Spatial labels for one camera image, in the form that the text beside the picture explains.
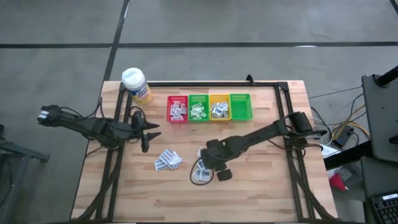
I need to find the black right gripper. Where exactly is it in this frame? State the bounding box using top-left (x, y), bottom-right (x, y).
top-left (200, 136), bottom-right (249, 182)

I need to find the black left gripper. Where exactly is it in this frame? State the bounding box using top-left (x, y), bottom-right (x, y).
top-left (130, 110), bottom-right (162, 154)

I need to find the pile of red-striped packets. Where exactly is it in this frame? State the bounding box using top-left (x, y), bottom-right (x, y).
top-left (159, 148), bottom-right (177, 162)

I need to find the red plastic basket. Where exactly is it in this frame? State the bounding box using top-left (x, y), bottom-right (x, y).
top-left (165, 95), bottom-right (189, 123)

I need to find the green plastic basket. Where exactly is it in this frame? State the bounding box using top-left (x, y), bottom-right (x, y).
top-left (229, 93), bottom-right (253, 121)
top-left (187, 94), bottom-right (211, 122)

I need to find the Lysol wipes canister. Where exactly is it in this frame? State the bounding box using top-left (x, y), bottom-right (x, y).
top-left (121, 67), bottom-right (154, 106)

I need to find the yellow plastic basket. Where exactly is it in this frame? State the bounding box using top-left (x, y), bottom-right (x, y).
top-left (209, 94), bottom-right (231, 121)

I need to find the white paper sheet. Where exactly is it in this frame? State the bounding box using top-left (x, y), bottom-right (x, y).
top-left (321, 144), bottom-right (342, 159)

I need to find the red bag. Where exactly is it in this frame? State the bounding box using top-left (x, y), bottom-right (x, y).
top-left (328, 172), bottom-right (348, 192)

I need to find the black power box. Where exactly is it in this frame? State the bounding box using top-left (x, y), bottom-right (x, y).
top-left (331, 125), bottom-right (355, 149)

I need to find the black beam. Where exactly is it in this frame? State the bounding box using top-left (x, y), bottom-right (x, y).
top-left (323, 141), bottom-right (373, 170)

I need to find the black equipment stand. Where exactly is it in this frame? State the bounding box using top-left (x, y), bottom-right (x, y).
top-left (0, 124), bottom-right (50, 224)

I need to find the black keyboard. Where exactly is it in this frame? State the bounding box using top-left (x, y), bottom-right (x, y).
top-left (369, 192), bottom-right (398, 224)

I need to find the black pole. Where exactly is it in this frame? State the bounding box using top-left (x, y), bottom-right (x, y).
top-left (374, 65), bottom-right (398, 88)

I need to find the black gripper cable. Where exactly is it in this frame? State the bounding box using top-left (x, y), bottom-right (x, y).
top-left (190, 157), bottom-right (215, 187)
top-left (129, 105), bottom-right (147, 125)

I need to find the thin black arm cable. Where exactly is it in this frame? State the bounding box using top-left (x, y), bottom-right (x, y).
top-left (58, 98), bottom-right (105, 121)

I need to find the thin grey cable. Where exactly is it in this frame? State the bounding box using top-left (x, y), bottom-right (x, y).
top-left (307, 86), bottom-right (363, 100)

